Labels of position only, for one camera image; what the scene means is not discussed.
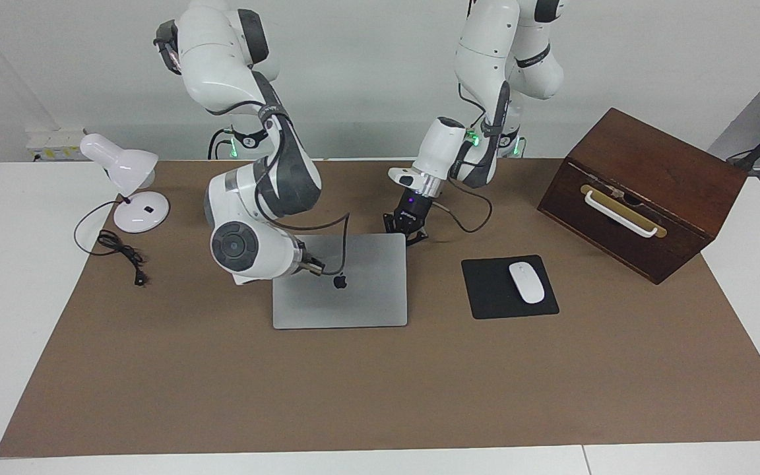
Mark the silver laptop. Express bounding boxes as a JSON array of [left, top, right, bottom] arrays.
[[272, 233, 408, 329]]

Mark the black mouse pad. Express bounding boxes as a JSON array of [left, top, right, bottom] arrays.
[[461, 255, 559, 320]]

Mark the white computer mouse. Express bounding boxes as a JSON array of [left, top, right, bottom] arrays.
[[509, 262, 546, 305]]

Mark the brown table mat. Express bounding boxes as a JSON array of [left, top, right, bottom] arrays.
[[0, 158, 760, 458]]

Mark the brass plate on box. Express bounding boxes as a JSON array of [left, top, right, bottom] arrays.
[[580, 184, 668, 238]]

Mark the dark brown wooden box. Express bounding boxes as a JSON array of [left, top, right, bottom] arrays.
[[537, 108, 748, 285]]

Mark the white desk lamp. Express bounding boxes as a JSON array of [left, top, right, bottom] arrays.
[[80, 133, 170, 234]]

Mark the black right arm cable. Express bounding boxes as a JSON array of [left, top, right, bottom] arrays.
[[251, 109, 352, 276]]

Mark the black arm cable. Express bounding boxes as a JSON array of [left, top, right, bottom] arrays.
[[429, 175, 493, 233], [251, 109, 352, 276]]

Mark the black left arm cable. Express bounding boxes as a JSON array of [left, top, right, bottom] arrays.
[[429, 175, 493, 233]]

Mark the black right base cable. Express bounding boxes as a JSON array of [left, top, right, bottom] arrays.
[[206, 125, 234, 160]]

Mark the white box handle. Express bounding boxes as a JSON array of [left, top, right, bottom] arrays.
[[583, 190, 658, 238]]

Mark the black lamp power cable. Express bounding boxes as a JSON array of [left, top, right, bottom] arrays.
[[74, 200, 150, 287]]

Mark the white wall socket box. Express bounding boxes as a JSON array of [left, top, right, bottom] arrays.
[[26, 129, 87, 162]]

